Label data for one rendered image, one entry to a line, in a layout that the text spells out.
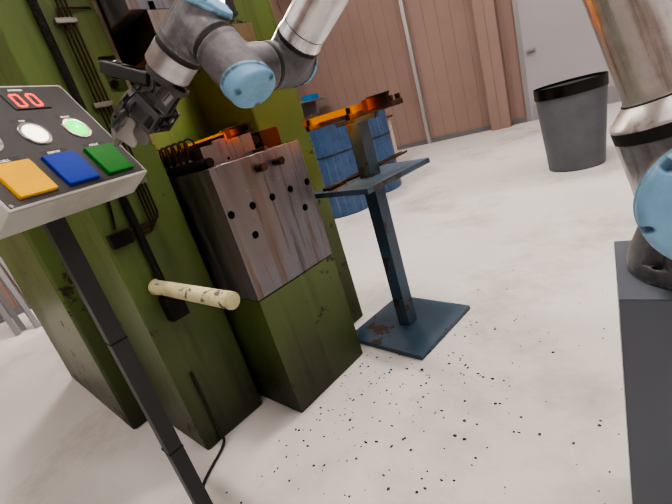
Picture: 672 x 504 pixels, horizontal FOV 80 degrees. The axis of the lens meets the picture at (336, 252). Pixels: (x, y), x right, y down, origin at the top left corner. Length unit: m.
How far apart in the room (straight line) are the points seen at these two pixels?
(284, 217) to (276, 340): 0.42
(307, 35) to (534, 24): 6.66
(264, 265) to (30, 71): 0.81
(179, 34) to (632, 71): 0.68
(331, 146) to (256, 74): 3.22
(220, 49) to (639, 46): 0.59
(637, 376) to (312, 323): 1.04
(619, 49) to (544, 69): 6.86
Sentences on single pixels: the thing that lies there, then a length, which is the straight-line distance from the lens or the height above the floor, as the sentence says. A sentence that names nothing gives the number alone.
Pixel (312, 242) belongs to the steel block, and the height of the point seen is 0.55.
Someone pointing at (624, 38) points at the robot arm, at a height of 0.95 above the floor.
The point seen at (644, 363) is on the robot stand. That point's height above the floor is 0.49.
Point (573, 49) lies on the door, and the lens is 7.35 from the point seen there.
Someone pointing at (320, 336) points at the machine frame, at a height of 0.21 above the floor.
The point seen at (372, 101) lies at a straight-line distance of 1.39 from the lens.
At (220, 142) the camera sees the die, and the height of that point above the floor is 0.98.
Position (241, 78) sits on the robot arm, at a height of 1.06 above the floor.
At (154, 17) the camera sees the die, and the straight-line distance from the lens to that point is 1.40.
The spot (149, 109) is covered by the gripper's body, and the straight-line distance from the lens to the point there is 0.91.
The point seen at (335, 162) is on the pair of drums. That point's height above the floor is 0.54.
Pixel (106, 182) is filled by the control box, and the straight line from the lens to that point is 1.00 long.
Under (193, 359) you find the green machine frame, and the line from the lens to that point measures 1.50.
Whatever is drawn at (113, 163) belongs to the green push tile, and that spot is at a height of 1.00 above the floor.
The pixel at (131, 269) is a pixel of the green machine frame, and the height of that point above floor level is 0.70.
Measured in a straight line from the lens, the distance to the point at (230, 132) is 1.38.
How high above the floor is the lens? 0.96
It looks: 18 degrees down
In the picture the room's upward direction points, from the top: 17 degrees counter-clockwise
